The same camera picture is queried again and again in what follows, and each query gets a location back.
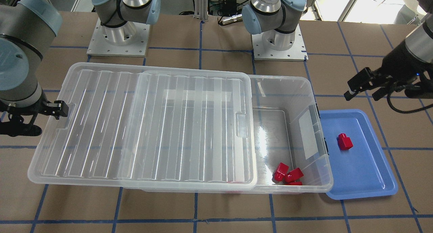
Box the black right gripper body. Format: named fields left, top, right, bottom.
left=0, top=99, right=56, bottom=137

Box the red block in box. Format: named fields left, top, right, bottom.
left=284, top=168, right=304, bottom=184
left=272, top=163, right=290, bottom=183
left=287, top=181, right=303, bottom=186

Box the blue plastic tray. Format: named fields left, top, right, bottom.
left=320, top=109, right=398, bottom=200

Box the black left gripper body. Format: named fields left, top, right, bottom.
left=382, top=40, right=432, bottom=99

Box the red block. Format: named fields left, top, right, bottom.
left=284, top=168, right=304, bottom=184
left=287, top=181, right=303, bottom=186
left=272, top=163, right=290, bottom=183
left=337, top=133, right=353, bottom=151

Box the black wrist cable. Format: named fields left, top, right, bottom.
left=386, top=84, right=433, bottom=114

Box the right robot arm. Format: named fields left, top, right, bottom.
left=0, top=0, right=161, bottom=137

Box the clear plastic storage box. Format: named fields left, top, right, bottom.
left=118, top=69, right=334, bottom=193

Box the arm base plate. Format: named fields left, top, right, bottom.
left=251, top=25, right=309, bottom=62
left=87, top=19, right=151, bottom=57

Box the clear plastic box lid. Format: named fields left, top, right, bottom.
left=27, top=62, right=258, bottom=193

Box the aluminium frame post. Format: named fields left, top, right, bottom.
left=193, top=0, right=209, bottom=22

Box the black power adapter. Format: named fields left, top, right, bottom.
left=223, top=0, right=237, bottom=7

